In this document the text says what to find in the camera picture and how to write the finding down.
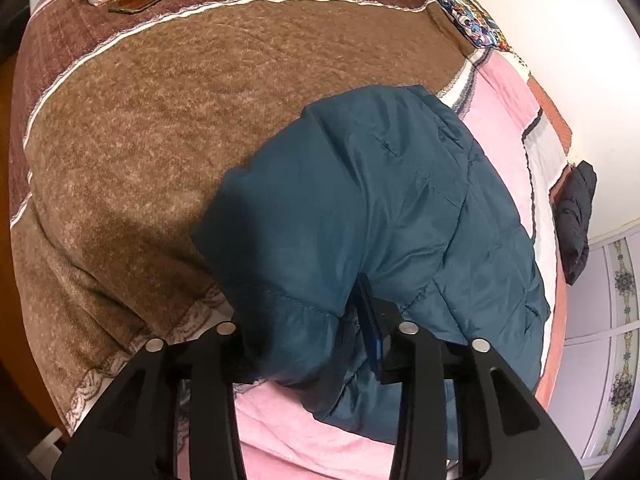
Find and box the white patterned wardrobe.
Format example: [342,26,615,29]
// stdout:
[537,225,640,476]

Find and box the teal quilted jacket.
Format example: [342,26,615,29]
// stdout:
[190,85,553,446]

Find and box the striped bed blanket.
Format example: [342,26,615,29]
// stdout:
[10,0,573,480]

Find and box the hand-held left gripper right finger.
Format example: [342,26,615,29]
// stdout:
[356,274,584,480]

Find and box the colourful printed cloth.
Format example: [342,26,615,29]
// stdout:
[427,0,526,58]

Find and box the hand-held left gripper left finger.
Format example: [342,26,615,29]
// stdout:
[52,322,247,480]

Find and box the black puffer jacket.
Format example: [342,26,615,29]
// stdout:
[555,160,598,286]

